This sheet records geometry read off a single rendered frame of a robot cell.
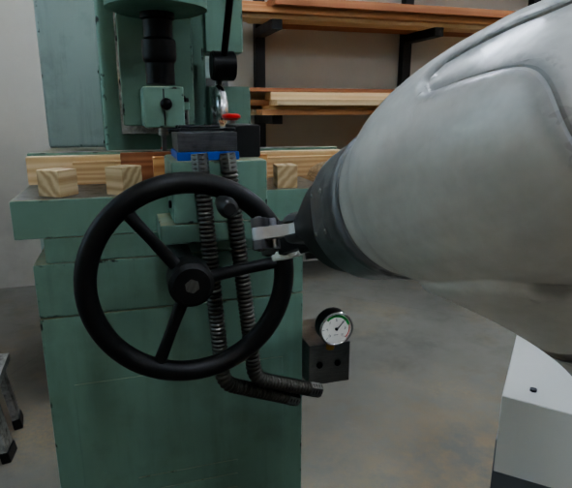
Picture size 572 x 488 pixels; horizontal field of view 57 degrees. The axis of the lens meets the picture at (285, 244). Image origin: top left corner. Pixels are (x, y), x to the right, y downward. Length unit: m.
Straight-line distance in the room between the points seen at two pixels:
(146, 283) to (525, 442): 0.59
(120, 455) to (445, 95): 0.92
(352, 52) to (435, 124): 3.45
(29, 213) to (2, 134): 2.51
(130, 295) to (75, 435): 0.26
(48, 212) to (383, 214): 0.70
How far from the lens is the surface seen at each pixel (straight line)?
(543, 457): 0.72
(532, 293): 0.21
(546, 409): 0.69
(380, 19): 3.26
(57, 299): 0.90
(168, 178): 0.67
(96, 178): 1.01
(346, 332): 0.94
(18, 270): 3.49
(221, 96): 1.11
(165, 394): 0.97
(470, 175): 0.18
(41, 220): 0.87
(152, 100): 0.96
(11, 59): 3.36
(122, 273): 0.88
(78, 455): 1.03
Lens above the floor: 1.03
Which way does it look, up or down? 14 degrees down
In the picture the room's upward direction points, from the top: straight up
